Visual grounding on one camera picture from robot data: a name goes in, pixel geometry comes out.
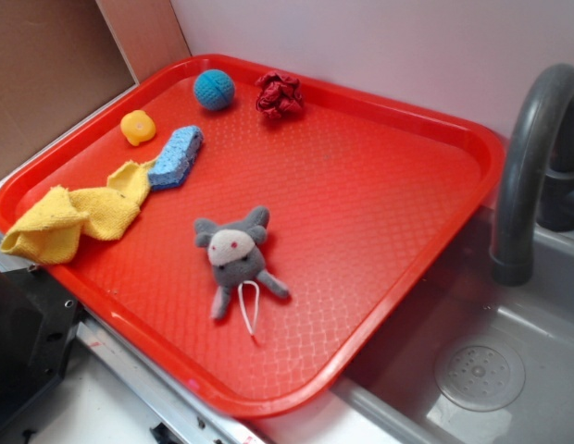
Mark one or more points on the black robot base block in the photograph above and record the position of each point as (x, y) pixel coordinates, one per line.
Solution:
(38, 319)

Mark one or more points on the yellow rubber duck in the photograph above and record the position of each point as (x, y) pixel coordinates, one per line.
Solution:
(137, 127)

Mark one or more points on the grey plush mouse toy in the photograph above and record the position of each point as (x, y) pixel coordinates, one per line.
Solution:
(238, 265)

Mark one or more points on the crumpled red cloth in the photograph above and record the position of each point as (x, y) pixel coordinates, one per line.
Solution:
(280, 94)

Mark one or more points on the blue sponge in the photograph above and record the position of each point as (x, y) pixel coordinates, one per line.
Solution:
(176, 159)

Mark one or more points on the blue knitted ball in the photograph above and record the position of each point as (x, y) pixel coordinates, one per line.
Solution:
(214, 90)

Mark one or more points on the grey plastic sink basin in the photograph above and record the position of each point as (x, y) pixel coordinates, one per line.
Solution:
(463, 359)

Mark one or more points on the yellow towel cloth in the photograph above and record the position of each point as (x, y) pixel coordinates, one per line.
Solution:
(49, 232)

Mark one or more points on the grey curved faucet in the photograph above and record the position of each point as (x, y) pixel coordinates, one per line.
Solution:
(537, 185)

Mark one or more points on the brown cardboard panel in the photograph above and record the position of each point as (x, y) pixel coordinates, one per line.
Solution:
(60, 61)

